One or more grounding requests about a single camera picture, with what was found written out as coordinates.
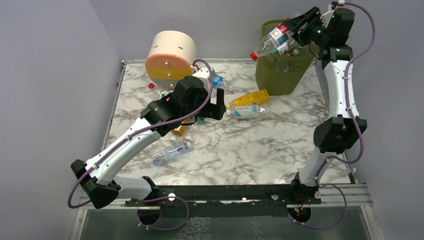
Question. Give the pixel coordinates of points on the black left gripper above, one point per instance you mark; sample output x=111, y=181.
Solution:
x=214, y=109

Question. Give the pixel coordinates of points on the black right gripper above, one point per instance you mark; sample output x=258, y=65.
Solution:
x=301, y=25

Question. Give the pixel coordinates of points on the clear bottle blue label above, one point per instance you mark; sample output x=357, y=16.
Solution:
x=220, y=82

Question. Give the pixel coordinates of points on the red white label water bottle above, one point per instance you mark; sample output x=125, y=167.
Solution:
x=270, y=43

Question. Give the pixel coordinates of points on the white blue label tea bottle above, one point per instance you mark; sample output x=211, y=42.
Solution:
x=245, y=112

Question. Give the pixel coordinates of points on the yellow juice bottle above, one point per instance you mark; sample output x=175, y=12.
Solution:
x=254, y=98

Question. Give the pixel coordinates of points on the green mesh waste bin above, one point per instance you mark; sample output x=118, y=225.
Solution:
x=280, y=75

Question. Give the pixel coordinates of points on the red gold label bottle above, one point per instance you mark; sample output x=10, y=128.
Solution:
x=180, y=131

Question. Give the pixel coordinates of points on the round cream drawer cabinet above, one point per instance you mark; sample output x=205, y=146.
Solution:
x=170, y=58

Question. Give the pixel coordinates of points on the green cap water bottle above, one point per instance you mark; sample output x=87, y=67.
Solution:
x=283, y=49

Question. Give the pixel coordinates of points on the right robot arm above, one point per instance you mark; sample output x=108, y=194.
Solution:
x=344, y=127

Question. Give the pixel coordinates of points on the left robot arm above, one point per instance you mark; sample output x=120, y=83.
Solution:
x=97, y=176

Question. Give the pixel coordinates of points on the red label bottle top left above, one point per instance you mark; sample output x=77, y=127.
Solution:
x=158, y=90

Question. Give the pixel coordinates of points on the clear bottle pale blue cap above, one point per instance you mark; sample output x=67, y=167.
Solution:
x=171, y=153

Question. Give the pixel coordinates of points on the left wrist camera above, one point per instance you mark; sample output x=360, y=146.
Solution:
x=204, y=75

